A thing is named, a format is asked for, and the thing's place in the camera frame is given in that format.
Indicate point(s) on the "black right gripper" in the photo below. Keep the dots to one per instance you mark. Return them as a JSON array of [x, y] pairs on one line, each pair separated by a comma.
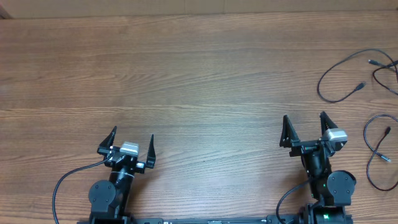
[[288, 139]]

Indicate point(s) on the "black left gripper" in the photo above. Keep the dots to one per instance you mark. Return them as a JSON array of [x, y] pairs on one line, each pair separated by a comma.
[[106, 147]]

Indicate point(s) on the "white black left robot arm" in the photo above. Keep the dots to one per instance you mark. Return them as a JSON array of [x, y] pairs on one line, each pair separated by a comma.
[[109, 198]]

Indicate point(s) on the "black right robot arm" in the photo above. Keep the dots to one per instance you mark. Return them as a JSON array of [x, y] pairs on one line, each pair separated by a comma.
[[332, 190]]

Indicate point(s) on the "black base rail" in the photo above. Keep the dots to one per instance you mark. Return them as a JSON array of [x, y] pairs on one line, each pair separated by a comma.
[[270, 219]]

